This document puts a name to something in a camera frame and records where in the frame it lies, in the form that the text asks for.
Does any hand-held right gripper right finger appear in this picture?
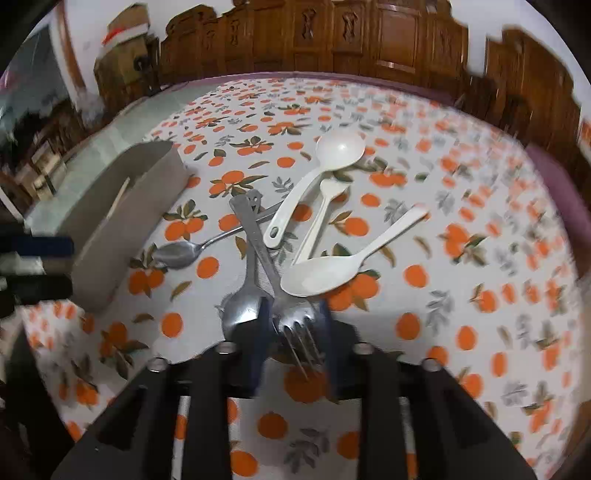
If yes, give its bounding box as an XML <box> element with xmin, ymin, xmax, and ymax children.
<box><xmin>318</xmin><ymin>300</ymin><xmax>539</xmax><ymax>480</ymax></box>

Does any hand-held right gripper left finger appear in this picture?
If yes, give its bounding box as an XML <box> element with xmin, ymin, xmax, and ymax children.
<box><xmin>51</xmin><ymin>298</ymin><xmax>274</xmax><ymax>480</ymax></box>

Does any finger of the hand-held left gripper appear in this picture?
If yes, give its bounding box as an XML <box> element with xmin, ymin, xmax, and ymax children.
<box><xmin>0</xmin><ymin>272</ymin><xmax>74</xmax><ymax>308</ymax></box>
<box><xmin>0</xmin><ymin>234</ymin><xmax>75</xmax><ymax>258</ymax></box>

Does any metal fork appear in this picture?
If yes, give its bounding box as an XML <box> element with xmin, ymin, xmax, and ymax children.
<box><xmin>229</xmin><ymin>194</ymin><xmax>326</xmax><ymax>381</ymax></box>

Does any rectangular metal tray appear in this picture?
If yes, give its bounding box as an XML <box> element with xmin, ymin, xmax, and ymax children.
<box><xmin>25</xmin><ymin>141</ymin><xmax>188</xmax><ymax>313</ymax></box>

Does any large metal spoon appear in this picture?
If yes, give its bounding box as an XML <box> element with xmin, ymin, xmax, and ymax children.
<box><xmin>221</xmin><ymin>189</ymin><xmax>273</xmax><ymax>344</ymax></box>

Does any orange print tablecloth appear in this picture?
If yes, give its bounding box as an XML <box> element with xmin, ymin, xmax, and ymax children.
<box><xmin>18</xmin><ymin>76</ymin><xmax>575</xmax><ymax>480</ymax></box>

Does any white plastic rice spoon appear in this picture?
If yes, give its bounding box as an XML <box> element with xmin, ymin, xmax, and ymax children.
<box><xmin>280</xmin><ymin>204</ymin><xmax>430</xmax><ymax>297</ymax></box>

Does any small metal spoon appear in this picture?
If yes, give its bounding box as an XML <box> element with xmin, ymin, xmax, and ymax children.
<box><xmin>152</xmin><ymin>198</ymin><xmax>284</xmax><ymax>271</ymax></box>

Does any wooden framed glass door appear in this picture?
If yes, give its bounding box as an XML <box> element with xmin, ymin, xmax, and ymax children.
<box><xmin>0</xmin><ymin>9</ymin><xmax>88</xmax><ymax>195</ymax></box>

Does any small white plastic spoon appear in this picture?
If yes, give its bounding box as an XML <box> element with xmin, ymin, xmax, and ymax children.
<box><xmin>292</xmin><ymin>179</ymin><xmax>352</xmax><ymax>266</ymax></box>

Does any large cardboard box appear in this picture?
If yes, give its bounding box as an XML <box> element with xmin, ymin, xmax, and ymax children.
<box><xmin>93</xmin><ymin>37</ymin><xmax>154</xmax><ymax>103</ymax></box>

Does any white plastic ladle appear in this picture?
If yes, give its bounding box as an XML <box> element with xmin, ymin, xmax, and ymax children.
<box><xmin>263</xmin><ymin>128</ymin><xmax>365</xmax><ymax>249</ymax></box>

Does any white board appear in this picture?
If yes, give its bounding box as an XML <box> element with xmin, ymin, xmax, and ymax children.
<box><xmin>100</xmin><ymin>25</ymin><xmax>149</xmax><ymax>48</ymax></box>

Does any small cardboard box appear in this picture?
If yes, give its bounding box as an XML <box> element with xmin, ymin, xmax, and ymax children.
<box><xmin>108</xmin><ymin>4</ymin><xmax>151</xmax><ymax>34</ymax></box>

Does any purple armchair cushion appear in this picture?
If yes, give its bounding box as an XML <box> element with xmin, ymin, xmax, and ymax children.
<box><xmin>526</xmin><ymin>141</ymin><xmax>591</xmax><ymax>261</ymax></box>

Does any long purple sofa cushion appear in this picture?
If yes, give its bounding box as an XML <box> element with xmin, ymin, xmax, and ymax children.
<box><xmin>159</xmin><ymin>71</ymin><xmax>465</xmax><ymax>106</ymax></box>

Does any carved wooden sofa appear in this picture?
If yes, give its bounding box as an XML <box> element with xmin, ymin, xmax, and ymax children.
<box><xmin>157</xmin><ymin>0</ymin><xmax>469</xmax><ymax>88</ymax></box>

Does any carved wooden armchair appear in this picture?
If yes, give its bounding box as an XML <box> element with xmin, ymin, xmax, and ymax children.
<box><xmin>466</xmin><ymin>28</ymin><xmax>583</xmax><ymax>153</ymax></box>

